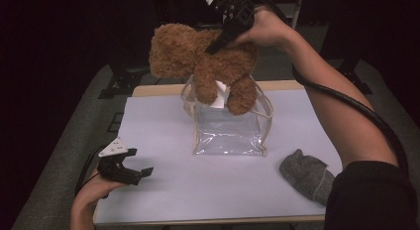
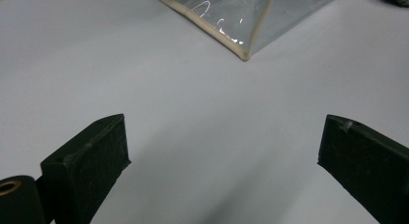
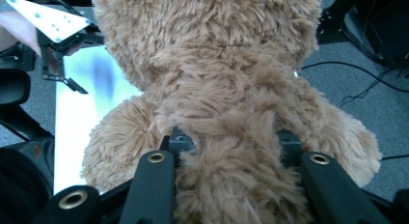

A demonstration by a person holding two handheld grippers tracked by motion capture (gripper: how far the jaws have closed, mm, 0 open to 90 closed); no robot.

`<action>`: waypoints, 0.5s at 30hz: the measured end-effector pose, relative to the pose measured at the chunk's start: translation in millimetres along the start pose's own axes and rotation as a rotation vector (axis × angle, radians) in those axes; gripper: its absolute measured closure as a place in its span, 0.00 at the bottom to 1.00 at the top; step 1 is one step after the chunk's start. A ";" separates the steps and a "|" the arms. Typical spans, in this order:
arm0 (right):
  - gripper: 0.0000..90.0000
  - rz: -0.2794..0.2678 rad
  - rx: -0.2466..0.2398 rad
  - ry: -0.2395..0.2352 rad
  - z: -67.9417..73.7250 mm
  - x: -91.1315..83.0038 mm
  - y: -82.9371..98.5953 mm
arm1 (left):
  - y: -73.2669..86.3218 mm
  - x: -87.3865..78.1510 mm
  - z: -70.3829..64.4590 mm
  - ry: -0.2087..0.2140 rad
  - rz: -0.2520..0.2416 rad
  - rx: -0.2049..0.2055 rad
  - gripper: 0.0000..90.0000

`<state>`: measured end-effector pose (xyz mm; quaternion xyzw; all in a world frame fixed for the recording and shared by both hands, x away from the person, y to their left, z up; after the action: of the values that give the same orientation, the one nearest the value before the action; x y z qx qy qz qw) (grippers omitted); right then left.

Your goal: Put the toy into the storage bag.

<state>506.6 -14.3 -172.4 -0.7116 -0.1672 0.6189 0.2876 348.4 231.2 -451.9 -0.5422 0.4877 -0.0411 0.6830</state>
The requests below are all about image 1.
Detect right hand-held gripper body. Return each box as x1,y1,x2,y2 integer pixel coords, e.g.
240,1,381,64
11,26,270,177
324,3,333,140
205,0,258,34

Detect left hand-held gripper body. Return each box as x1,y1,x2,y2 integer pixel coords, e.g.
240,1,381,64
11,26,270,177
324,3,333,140
97,137,136,185

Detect brown teddy bear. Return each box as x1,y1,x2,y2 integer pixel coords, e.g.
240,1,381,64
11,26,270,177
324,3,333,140
148,22,260,117

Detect clear plastic bag beige trim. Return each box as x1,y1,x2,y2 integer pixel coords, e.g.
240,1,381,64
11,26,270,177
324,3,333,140
179,74,275,158

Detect grey knitted doll sweater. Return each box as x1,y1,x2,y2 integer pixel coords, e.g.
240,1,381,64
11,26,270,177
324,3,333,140
278,149,336,207

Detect person's left hand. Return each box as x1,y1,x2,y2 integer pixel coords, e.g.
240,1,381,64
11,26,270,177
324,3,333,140
70,169,127,208

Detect person's right hand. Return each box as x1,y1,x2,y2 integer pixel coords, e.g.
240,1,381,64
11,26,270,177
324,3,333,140
231,6,299,56

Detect black floor socket panel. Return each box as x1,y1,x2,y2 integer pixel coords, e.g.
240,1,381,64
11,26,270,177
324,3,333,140
107,112,125,134

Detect white table mat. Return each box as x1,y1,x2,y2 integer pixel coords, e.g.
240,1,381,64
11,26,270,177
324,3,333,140
93,88,345,226

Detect black stand base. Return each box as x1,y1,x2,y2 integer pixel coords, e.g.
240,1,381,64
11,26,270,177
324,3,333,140
336,59,373,95
98,62,150,99

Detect person's black sleeve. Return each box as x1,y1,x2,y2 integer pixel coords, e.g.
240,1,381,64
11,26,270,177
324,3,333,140
324,160,420,230

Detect left hand-held gripper cable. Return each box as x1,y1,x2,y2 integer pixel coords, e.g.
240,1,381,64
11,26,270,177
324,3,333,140
74,145,110,199

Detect hand-held gripper cable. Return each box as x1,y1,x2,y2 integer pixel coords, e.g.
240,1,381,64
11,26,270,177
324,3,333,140
224,0,410,178
74,145,110,199

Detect right hand-held gripper cable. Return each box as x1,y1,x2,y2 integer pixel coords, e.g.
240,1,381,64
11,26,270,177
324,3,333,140
224,0,410,178

